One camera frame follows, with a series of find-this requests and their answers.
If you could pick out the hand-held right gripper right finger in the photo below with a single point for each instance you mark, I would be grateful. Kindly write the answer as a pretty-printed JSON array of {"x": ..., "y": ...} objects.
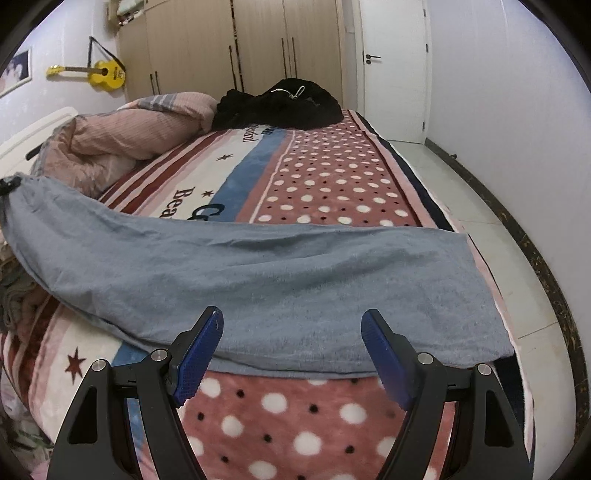
[{"x": 387, "y": 364}]

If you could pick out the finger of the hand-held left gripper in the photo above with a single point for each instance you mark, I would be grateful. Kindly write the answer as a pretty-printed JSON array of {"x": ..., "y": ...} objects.
[{"x": 6, "y": 187}]

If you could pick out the yellow guitar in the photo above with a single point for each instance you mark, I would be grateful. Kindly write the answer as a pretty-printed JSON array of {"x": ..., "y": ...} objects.
[{"x": 104, "y": 73}]

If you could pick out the polka dot striped blanket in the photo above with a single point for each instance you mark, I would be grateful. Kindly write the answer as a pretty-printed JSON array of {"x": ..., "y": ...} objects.
[{"x": 318, "y": 184}]

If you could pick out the white door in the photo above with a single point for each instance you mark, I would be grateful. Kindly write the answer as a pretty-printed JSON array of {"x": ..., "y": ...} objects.
[{"x": 392, "y": 69}]

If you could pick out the pink striped quilt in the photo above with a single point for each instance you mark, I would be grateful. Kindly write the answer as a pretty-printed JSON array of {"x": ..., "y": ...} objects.
[{"x": 124, "y": 134}]

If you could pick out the white headboard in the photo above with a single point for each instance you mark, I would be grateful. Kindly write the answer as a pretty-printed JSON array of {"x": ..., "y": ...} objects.
[{"x": 32, "y": 131}]

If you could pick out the grey-blue pants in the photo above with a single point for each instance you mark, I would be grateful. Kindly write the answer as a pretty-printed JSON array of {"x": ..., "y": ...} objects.
[{"x": 258, "y": 281}]

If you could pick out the beige wardrobe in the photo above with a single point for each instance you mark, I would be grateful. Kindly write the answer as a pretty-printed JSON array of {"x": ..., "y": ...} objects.
[{"x": 231, "y": 41}]

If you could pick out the black clothes pile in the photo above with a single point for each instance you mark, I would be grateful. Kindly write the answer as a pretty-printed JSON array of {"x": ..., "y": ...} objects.
[{"x": 281, "y": 108}]

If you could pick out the wall picture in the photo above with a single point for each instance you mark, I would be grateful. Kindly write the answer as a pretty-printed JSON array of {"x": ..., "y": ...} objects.
[{"x": 14, "y": 71}]

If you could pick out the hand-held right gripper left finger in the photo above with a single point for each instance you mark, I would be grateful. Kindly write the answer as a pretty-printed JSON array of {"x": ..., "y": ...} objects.
[{"x": 196, "y": 364}]

